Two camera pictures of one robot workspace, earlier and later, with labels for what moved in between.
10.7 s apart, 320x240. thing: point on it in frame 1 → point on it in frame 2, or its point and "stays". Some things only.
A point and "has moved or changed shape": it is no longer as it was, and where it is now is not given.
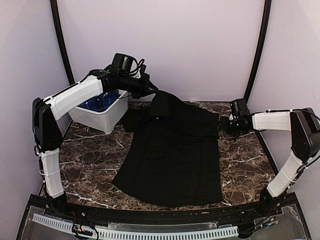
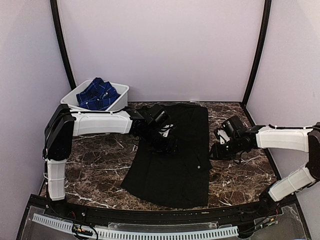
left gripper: x=145 y=89 → x=168 y=148
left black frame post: x=61 y=38 stays
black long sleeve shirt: x=173 y=158 has moved or changed shape
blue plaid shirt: x=101 y=102 stays
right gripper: x=222 y=125 → x=218 y=154
